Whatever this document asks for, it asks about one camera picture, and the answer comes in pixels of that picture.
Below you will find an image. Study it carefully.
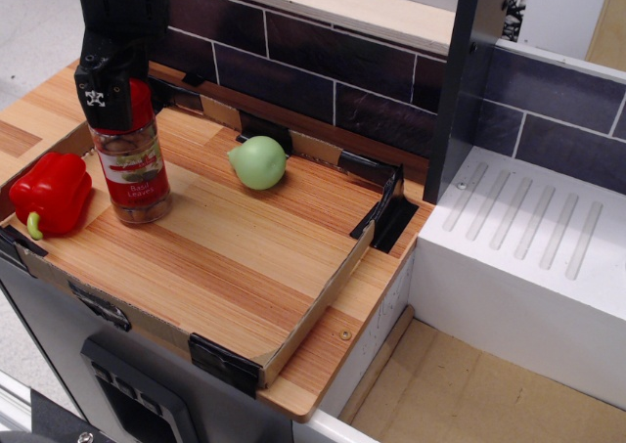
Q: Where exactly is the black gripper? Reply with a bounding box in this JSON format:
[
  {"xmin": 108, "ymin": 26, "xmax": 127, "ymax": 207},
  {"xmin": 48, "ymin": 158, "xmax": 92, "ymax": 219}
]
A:
[{"xmin": 74, "ymin": 0, "xmax": 169, "ymax": 129}]

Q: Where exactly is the basil leaves spice bottle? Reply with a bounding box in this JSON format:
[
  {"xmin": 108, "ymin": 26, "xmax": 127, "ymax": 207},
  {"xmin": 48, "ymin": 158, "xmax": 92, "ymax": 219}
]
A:
[{"xmin": 90, "ymin": 78, "xmax": 172, "ymax": 224}]

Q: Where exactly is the red bell pepper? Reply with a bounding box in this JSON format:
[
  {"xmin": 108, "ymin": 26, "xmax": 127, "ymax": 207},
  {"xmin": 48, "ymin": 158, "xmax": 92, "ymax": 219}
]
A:
[{"xmin": 9, "ymin": 152, "xmax": 92, "ymax": 241}]

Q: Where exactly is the green onion-shaped toy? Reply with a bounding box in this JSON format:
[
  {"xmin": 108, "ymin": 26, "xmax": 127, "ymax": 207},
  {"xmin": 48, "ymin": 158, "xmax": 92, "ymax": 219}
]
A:
[{"xmin": 227, "ymin": 136, "xmax": 288, "ymax": 191}]

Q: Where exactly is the white grooved drainboard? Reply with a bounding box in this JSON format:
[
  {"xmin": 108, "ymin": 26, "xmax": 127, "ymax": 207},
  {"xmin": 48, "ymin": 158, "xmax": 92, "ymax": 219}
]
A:
[{"xmin": 410, "ymin": 148, "xmax": 625, "ymax": 407}]

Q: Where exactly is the dark grey vertical post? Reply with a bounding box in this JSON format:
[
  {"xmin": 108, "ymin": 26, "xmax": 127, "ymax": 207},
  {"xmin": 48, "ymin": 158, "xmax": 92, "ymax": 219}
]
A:
[{"xmin": 424, "ymin": 0, "xmax": 508, "ymax": 204}]

